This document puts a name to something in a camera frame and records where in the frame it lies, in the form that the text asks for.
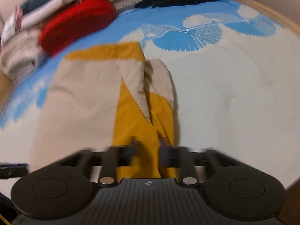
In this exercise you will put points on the blue white patterned bed sheet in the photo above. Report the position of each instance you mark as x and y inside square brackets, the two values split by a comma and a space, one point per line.
[235, 76]

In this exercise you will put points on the red folded blanket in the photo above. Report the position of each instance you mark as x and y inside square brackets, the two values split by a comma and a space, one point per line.
[77, 21]

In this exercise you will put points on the white folded fleece blanket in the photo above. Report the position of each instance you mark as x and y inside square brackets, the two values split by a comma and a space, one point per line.
[21, 56]

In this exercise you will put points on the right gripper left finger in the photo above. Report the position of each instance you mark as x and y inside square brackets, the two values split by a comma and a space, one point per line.
[113, 158]

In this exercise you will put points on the white folded pillow stack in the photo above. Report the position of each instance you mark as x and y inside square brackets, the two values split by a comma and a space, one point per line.
[32, 18]

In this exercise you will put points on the wooden bed frame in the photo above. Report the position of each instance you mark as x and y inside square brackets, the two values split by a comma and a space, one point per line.
[276, 16]

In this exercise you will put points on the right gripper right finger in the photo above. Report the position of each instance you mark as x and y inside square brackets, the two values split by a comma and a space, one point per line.
[183, 160]

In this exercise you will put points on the beige and mustard garment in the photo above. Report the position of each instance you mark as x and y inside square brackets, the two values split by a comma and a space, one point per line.
[108, 95]

